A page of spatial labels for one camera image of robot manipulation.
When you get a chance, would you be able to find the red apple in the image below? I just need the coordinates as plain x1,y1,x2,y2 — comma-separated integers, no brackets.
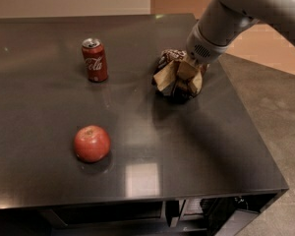
74,125,110,163

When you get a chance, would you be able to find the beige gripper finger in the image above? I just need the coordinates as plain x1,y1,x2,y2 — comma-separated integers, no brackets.
153,61,179,91
187,70,203,95

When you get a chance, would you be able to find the dark table frame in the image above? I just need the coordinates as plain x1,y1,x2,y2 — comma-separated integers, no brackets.
0,190,286,236

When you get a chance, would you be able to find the brown chip bag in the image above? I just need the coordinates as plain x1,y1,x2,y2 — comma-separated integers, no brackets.
151,49,207,100

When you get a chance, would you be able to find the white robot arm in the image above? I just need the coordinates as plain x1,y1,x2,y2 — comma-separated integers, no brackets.
152,0,295,97

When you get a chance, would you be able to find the red coke can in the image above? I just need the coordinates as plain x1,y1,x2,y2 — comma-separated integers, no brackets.
82,38,108,83

